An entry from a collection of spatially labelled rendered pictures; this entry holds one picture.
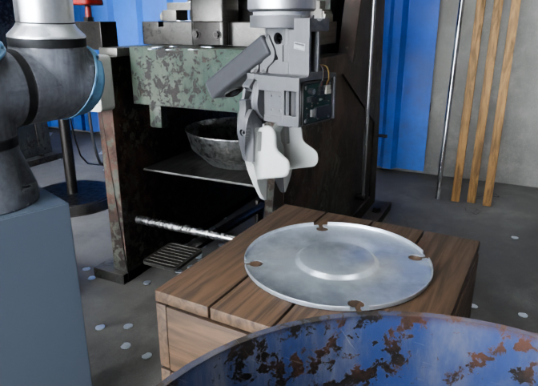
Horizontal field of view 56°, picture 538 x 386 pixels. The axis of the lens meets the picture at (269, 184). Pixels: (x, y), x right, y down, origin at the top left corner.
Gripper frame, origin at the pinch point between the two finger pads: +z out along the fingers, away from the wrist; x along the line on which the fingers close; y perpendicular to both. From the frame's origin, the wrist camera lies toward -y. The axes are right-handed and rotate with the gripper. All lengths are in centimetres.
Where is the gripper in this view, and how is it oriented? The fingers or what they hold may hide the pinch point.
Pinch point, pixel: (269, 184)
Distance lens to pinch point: 63.5
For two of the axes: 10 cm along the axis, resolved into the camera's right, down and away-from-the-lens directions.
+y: 7.6, 1.9, -6.2
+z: 0.1, 9.5, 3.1
